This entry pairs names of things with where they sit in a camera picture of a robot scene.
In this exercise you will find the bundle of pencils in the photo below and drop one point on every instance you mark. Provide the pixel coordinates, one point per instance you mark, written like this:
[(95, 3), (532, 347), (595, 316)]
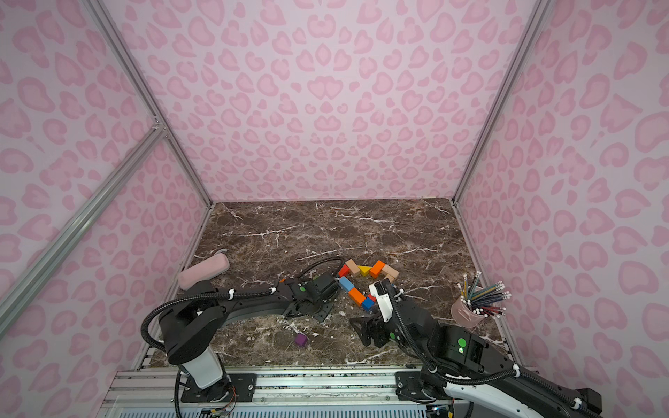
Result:
[(481, 300)]

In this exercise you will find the blue cube block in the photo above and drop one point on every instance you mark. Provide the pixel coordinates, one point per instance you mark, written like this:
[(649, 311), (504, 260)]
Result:
[(367, 304)]

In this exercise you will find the yellow triangle block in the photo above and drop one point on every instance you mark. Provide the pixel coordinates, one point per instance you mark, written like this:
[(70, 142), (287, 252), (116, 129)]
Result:
[(364, 270)]

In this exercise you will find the light blue block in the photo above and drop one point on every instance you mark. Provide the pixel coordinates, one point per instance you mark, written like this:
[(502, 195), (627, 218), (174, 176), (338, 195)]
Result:
[(346, 284)]

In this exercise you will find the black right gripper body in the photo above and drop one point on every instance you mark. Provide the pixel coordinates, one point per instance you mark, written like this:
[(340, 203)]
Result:
[(374, 328)]

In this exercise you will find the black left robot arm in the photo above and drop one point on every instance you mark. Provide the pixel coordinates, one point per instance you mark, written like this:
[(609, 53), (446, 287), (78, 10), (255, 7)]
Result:
[(184, 328)]

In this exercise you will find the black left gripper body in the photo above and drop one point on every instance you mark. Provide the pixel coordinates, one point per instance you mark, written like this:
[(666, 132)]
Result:
[(324, 287)]

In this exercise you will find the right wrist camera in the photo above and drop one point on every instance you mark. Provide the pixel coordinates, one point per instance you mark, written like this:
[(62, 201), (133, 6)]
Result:
[(386, 298)]

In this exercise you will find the pink pencil case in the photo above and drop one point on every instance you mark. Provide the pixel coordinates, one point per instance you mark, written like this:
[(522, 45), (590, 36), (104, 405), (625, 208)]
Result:
[(205, 270)]

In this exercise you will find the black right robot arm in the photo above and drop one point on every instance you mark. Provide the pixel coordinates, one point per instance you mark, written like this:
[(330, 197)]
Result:
[(458, 364)]

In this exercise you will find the purple cube block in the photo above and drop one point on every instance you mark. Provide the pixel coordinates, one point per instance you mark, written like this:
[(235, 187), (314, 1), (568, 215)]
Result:
[(301, 340)]

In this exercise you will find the orange block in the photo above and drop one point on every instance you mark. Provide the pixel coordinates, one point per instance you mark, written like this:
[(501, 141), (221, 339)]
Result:
[(357, 296), (377, 269)]

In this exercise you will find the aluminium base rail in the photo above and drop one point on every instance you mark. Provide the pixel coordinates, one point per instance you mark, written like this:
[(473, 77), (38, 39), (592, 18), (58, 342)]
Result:
[(311, 392)]

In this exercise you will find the natural wood block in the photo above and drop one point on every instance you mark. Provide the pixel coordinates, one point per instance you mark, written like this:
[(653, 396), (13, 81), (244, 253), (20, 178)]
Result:
[(390, 272), (353, 268)]

